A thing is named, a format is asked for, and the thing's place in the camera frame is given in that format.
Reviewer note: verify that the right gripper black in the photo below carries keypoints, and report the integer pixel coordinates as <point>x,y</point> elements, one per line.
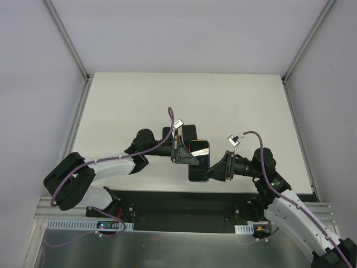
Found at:
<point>228,166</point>

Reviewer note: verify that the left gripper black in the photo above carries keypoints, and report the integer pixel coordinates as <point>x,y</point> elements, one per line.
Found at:
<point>175,152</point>

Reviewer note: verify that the black phone case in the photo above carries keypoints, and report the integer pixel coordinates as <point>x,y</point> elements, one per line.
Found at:
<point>168,132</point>
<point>207,167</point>

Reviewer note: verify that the blue phone black screen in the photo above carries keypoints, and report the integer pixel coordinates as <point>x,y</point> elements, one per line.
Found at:
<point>189,132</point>

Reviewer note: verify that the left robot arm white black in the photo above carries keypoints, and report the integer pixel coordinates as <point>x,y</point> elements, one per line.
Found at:
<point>70,183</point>

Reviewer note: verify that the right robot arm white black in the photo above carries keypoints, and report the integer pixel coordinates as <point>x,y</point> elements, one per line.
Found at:
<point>278,203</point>

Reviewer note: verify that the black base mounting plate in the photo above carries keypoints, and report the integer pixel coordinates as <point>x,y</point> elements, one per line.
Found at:
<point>185,211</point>

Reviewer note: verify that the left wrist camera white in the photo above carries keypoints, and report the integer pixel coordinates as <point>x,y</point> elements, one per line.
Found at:
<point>178,123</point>

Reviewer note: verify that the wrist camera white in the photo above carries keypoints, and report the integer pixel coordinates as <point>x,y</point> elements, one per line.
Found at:
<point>178,123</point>
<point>234,140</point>

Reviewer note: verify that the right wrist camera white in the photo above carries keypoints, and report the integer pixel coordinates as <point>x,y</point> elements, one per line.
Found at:
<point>234,140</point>

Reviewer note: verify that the right white cable duct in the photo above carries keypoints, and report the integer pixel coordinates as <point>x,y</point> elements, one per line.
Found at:
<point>244,229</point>

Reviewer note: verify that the white cable duct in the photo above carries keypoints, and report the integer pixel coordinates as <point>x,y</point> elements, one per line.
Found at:
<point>244,229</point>
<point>88,225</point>

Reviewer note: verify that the left aluminium frame post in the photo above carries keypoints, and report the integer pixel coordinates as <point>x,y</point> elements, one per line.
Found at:
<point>66,39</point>

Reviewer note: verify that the aluminium frame post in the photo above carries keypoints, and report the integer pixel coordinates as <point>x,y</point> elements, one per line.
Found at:
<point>308,40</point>
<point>66,39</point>

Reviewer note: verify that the left white cable duct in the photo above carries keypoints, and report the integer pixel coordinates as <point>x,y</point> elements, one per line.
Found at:
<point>88,225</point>

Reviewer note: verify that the right aluminium frame post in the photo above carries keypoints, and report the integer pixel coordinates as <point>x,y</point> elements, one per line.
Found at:
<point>308,40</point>

